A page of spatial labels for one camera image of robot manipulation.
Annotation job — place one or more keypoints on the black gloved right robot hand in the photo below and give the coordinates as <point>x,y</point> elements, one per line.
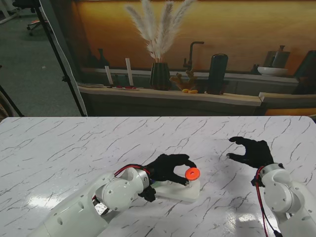
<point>259,154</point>

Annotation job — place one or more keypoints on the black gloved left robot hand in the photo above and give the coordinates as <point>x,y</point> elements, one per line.
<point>163,169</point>

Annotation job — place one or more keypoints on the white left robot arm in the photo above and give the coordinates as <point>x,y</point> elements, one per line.
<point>116,190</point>

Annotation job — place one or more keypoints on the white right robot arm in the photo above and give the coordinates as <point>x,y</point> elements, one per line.
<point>279,192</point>

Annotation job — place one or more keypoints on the white three-rod Hanoi tower base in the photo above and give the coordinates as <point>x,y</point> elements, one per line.
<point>177,193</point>

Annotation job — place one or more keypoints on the printed kitchen scene backdrop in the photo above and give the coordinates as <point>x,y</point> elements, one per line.
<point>222,24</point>

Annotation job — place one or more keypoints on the black office chair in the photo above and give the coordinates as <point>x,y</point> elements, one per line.
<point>23,4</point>

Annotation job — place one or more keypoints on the white desk leg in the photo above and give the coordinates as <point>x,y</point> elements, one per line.
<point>6,10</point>

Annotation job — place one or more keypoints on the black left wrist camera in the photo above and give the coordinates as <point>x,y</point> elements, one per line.
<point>149,195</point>

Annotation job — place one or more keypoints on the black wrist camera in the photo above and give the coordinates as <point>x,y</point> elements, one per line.
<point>254,183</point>
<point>149,195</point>

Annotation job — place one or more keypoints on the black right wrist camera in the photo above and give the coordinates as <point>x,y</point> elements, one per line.
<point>254,183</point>

